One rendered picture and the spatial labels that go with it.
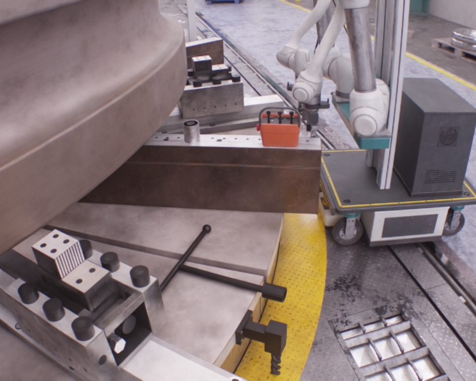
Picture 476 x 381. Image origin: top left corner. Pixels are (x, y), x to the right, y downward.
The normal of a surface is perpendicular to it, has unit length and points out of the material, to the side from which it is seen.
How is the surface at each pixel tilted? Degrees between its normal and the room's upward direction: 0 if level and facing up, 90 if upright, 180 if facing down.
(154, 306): 90
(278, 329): 0
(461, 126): 90
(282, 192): 90
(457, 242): 0
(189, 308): 0
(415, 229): 90
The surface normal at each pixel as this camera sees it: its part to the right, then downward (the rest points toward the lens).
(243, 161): -0.15, 0.53
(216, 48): 0.59, 0.40
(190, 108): 0.24, 0.51
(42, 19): 0.91, 0.18
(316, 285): -0.04, -0.85
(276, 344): -0.40, 0.50
